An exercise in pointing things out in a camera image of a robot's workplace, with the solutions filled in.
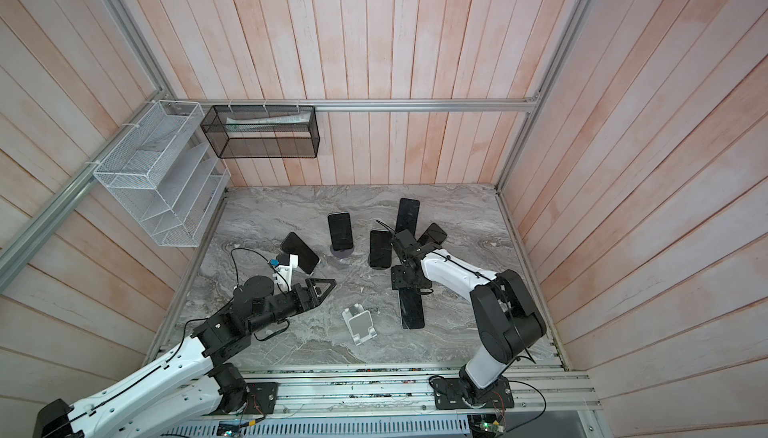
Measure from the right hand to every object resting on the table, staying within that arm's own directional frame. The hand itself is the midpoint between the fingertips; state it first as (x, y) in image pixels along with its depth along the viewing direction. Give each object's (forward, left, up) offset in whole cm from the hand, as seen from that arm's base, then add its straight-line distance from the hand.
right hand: (405, 280), depth 92 cm
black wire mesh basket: (+45, +51, +24) cm, 72 cm away
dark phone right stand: (+13, -9, +7) cm, 18 cm away
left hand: (-12, +20, +16) cm, 29 cm away
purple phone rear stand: (+20, -1, +8) cm, 21 cm away
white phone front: (-9, -1, 0) cm, 9 cm away
